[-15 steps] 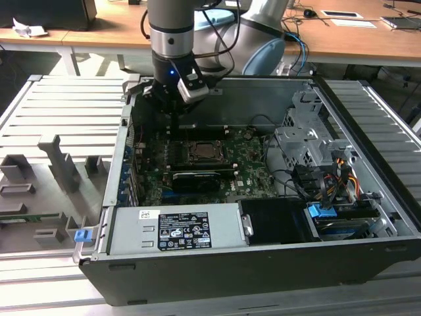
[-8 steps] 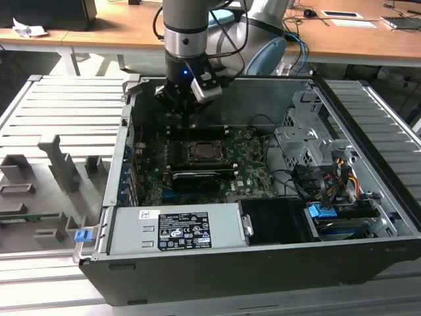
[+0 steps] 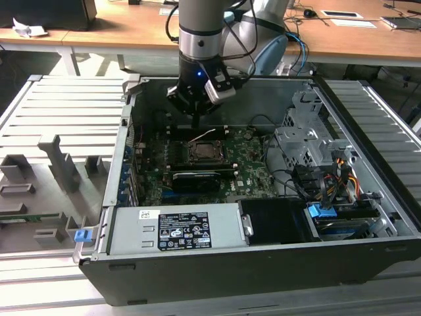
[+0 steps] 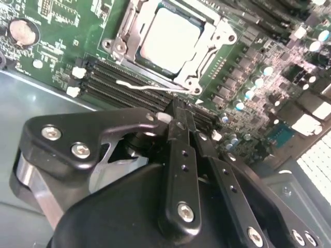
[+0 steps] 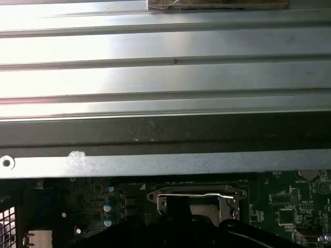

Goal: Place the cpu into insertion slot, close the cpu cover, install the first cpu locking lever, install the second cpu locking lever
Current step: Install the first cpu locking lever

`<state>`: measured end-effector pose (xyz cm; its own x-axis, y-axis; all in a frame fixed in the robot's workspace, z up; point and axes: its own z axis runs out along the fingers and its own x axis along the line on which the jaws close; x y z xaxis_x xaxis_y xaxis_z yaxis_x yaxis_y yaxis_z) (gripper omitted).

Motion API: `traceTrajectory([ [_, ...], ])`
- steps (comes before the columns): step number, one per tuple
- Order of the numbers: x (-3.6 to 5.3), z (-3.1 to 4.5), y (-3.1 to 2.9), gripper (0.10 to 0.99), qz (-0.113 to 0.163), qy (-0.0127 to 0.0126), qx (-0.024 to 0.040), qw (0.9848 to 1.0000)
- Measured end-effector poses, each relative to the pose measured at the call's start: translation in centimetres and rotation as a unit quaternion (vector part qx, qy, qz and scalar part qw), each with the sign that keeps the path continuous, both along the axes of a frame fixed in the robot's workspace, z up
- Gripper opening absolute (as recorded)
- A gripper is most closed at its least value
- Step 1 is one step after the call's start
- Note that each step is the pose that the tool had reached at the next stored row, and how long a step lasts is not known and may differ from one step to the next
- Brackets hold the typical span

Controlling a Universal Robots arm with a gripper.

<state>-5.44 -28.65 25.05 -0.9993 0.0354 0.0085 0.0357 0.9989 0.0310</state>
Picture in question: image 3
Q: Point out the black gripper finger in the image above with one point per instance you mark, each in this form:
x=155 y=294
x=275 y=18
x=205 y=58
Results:
x=198 y=120
x=174 y=95

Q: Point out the CPU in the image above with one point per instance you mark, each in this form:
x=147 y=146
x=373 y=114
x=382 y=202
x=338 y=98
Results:
x=205 y=151

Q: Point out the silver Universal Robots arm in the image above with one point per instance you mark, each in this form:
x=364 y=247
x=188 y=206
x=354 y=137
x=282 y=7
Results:
x=197 y=19

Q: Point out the white latch RAM slot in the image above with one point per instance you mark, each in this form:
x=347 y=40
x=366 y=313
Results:
x=181 y=129

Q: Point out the black latch RAM slot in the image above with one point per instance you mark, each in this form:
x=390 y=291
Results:
x=179 y=165
x=181 y=136

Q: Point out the blue expansion slot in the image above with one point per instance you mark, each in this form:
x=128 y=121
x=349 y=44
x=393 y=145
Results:
x=172 y=197

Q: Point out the silver coin battery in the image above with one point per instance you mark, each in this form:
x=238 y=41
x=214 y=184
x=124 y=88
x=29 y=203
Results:
x=249 y=134

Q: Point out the black expansion card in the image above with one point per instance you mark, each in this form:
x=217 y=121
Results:
x=197 y=182

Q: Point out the white paper sheet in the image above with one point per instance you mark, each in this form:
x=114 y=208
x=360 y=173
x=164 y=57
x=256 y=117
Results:
x=353 y=23
x=163 y=12

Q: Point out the green motherboard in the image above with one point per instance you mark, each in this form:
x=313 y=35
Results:
x=250 y=171

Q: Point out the wooden desk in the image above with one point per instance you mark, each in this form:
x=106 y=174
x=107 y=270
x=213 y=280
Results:
x=115 y=29
x=345 y=41

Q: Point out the small black device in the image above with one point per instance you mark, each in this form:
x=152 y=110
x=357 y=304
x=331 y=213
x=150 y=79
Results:
x=133 y=2

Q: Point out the silver metal drive cage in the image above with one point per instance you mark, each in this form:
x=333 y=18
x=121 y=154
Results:
x=296 y=135

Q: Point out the silver metal latch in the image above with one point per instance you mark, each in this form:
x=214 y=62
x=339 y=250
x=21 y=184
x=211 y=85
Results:
x=247 y=227

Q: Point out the grey power supply unit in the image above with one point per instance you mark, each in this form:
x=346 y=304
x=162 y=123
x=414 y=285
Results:
x=131 y=230

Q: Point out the black computer mouse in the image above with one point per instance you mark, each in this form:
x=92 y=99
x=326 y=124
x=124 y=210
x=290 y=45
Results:
x=309 y=13

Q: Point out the black box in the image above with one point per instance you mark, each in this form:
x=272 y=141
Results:
x=49 y=13

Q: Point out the blue disk carrier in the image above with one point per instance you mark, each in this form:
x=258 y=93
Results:
x=320 y=211

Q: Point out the grey parts rack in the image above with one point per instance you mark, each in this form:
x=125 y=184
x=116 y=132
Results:
x=42 y=184

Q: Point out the crumpled white paper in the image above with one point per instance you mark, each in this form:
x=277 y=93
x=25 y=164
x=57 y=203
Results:
x=28 y=30

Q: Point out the black PC case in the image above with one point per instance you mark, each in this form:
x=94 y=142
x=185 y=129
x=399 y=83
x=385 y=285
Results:
x=230 y=279

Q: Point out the white framed tablet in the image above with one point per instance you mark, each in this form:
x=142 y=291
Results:
x=342 y=14

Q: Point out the blue plastic clip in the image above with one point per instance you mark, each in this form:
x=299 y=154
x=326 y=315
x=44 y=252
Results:
x=83 y=236

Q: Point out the grey notebook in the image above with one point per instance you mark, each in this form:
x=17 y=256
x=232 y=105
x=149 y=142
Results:
x=401 y=22

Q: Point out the red pen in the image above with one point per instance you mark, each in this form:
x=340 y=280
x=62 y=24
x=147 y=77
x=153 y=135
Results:
x=415 y=12

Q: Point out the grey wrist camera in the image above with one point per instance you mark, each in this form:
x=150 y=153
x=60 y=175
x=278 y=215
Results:
x=220 y=95

